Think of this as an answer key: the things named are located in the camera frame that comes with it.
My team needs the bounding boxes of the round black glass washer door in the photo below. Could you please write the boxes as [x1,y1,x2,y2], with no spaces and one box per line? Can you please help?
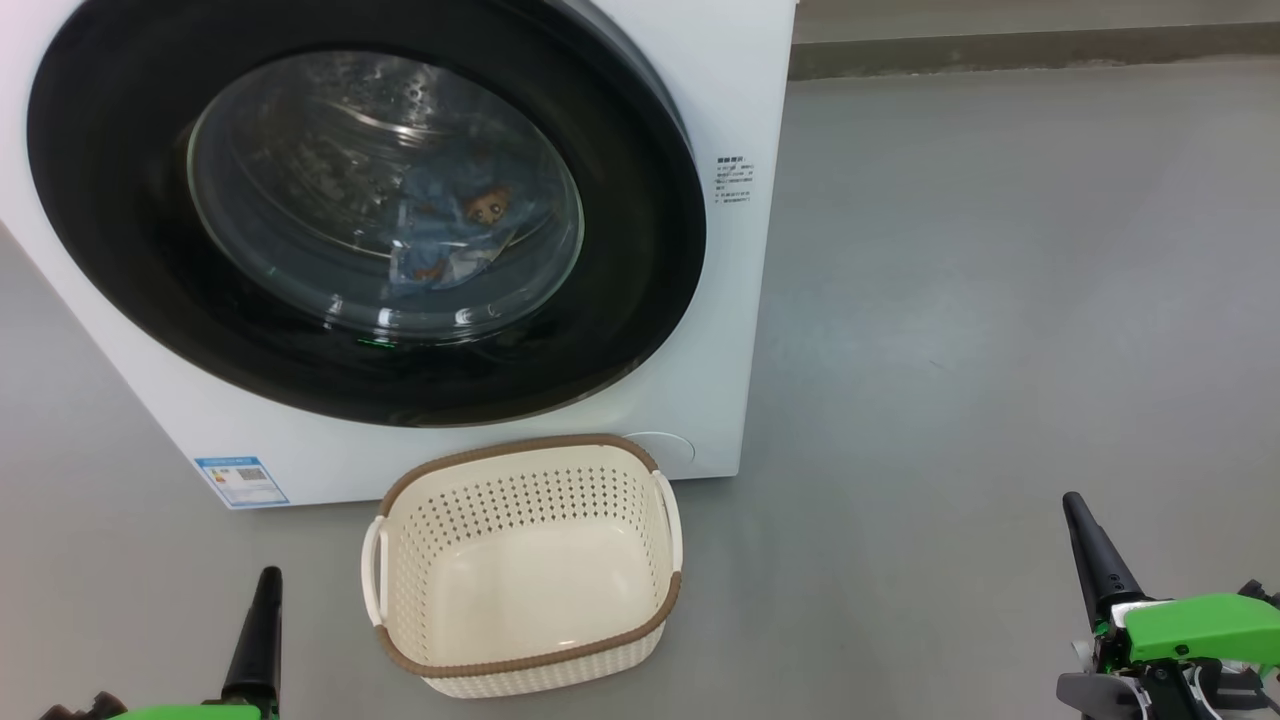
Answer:
[27,0,708,428]

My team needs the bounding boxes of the blue energy label sticker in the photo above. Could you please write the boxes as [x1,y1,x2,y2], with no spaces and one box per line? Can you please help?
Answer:
[194,456,291,509]

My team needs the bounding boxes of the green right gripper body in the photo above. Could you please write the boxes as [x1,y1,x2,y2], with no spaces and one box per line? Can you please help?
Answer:
[1093,591,1280,667]

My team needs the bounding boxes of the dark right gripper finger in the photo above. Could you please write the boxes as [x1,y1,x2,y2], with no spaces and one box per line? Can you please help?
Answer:
[1062,491,1151,626]

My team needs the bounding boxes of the white front-load washing machine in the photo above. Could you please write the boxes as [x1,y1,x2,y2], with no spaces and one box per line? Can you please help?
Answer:
[0,0,798,511]

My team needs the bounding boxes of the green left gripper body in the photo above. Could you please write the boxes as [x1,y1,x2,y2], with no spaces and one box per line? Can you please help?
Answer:
[105,702,283,720]

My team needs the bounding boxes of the cream basket with brown rim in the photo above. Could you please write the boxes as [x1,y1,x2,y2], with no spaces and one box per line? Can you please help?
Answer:
[360,434,685,699]

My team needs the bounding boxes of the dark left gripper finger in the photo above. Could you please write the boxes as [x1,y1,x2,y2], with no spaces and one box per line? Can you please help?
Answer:
[220,566,284,706]

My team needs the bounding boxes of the blue cartoon print garment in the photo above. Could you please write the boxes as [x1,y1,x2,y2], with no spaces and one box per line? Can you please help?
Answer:
[388,160,536,291]

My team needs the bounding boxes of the round white filter cover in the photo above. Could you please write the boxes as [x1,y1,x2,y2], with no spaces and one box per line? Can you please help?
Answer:
[620,432,696,467]

